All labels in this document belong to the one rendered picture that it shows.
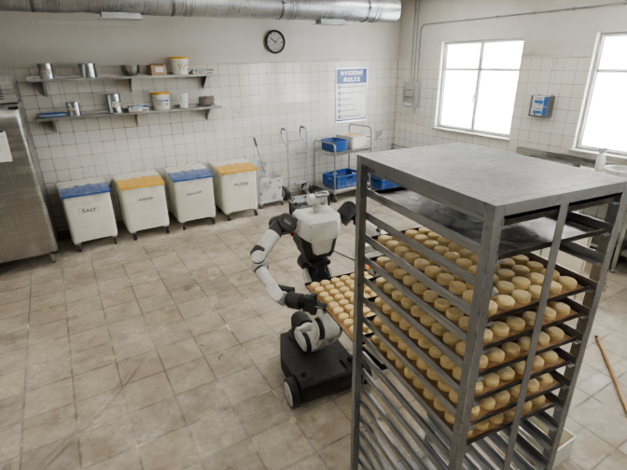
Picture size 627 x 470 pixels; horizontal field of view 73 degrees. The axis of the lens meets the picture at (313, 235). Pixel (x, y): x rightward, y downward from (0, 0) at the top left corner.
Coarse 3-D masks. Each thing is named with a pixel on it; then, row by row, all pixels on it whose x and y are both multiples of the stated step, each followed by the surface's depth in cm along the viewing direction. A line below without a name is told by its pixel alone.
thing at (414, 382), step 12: (372, 336) 176; (384, 348) 168; (396, 360) 161; (408, 372) 155; (420, 384) 149; (432, 396) 144; (540, 396) 142; (432, 408) 141; (444, 408) 139; (528, 408) 139; (444, 420) 137; (492, 420) 135; (504, 420) 136; (468, 432) 130; (480, 432) 132
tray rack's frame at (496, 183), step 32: (384, 160) 138; (416, 160) 137; (448, 160) 136; (480, 160) 135; (512, 160) 134; (544, 160) 133; (448, 192) 108; (480, 192) 104; (512, 192) 103; (544, 192) 103; (576, 192) 104; (608, 192) 109; (480, 256) 101; (608, 256) 120; (480, 288) 103; (544, 288) 114; (480, 320) 106; (480, 352) 111; (576, 352) 133; (512, 448) 137
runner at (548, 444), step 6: (528, 420) 155; (522, 426) 156; (528, 426) 156; (534, 426) 153; (528, 432) 154; (534, 432) 154; (540, 432) 151; (534, 438) 151; (540, 438) 151; (546, 438) 149; (540, 444) 149; (546, 444) 149; (552, 444) 147
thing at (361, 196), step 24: (360, 168) 148; (360, 192) 151; (360, 216) 155; (360, 240) 159; (360, 264) 163; (360, 288) 167; (360, 312) 171; (360, 336) 176; (360, 360) 181; (360, 384) 186
